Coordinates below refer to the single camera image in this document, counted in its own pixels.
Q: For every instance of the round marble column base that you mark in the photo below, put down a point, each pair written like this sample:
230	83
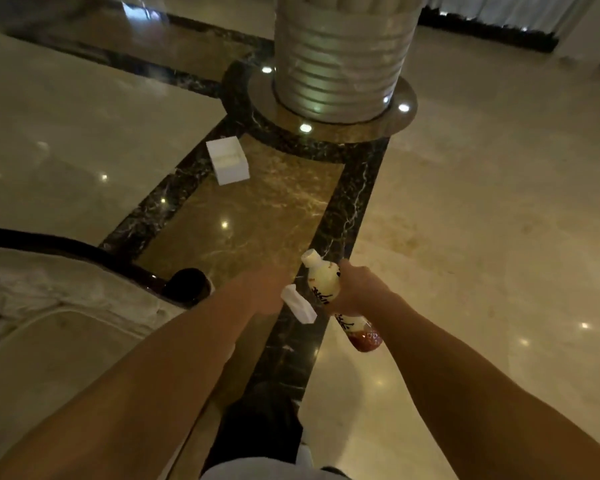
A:
260	112

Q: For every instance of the white curtain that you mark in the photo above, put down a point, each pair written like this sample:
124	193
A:
505	9

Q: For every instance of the person's right fingers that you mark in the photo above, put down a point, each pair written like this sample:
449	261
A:
341	294

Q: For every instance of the person's left fingers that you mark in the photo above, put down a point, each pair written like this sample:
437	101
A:
279	279

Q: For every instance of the person's white shirt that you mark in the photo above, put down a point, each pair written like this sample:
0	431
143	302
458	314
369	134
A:
260	467

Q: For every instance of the plastic bottle with red drink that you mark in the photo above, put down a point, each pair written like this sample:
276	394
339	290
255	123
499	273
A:
325	284

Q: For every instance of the person's black trousers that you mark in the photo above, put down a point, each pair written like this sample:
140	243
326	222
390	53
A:
260	429

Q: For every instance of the ribbed metal column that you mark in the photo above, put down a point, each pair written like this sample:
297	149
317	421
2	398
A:
340	49

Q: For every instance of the person's right hand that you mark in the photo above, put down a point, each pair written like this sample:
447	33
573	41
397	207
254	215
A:
362	289

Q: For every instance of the dark curtain base ledge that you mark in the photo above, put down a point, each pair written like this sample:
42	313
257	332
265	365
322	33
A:
490	29

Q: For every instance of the person's left hand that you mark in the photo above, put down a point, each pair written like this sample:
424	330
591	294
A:
260	292

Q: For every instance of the person's right forearm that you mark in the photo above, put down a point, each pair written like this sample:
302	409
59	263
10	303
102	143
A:
480	394

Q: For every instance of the white tissue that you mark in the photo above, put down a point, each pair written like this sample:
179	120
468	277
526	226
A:
300	304

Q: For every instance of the dark wooden armchair frame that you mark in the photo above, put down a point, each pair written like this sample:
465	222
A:
130	267

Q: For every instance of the white cardboard box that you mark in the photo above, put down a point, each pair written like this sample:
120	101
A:
228	161

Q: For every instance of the person's left forearm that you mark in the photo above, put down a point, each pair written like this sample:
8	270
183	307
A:
130	394

